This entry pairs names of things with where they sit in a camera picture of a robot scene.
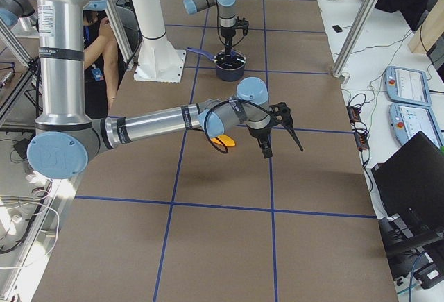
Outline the black laptop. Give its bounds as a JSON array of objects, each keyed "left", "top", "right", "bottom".
[{"left": 371, "top": 131, "right": 443, "bottom": 226}]

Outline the yellow toy corn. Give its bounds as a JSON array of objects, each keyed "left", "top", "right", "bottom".
[{"left": 211, "top": 135, "right": 236, "bottom": 148}]

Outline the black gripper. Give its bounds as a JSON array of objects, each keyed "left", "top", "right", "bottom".
[
  {"left": 248, "top": 126, "right": 273, "bottom": 158},
  {"left": 220, "top": 26, "right": 236, "bottom": 58}
]

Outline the aluminium frame post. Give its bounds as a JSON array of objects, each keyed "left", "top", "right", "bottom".
[{"left": 332, "top": 0, "right": 378, "bottom": 84}]

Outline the teach pendant tablet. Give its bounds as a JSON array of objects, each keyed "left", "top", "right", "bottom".
[
  {"left": 389, "top": 103, "right": 443, "bottom": 147},
  {"left": 384, "top": 65, "right": 432, "bottom": 107}
]

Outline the lower teach pendant tablet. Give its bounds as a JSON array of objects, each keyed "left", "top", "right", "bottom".
[{"left": 389, "top": 103, "right": 443, "bottom": 147}]

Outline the orange black adapter box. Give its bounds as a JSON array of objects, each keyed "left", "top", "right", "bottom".
[{"left": 347, "top": 106, "right": 361, "bottom": 123}]

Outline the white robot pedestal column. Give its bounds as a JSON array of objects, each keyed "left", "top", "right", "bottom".
[{"left": 132, "top": 0, "right": 186, "bottom": 83}]

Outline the dark blue saucepan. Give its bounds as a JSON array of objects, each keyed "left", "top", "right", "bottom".
[{"left": 186, "top": 47, "right": 246, "bottom": 82}]

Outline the seated person in black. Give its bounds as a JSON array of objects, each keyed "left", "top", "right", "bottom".
[{"left": 83, "top": 10, "right": 119, "bottom": 119}]

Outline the upper teach pendant tablet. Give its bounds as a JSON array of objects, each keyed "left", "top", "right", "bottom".
[{"left": 384, "top": 65, "right": 432, "bottom": 107}]

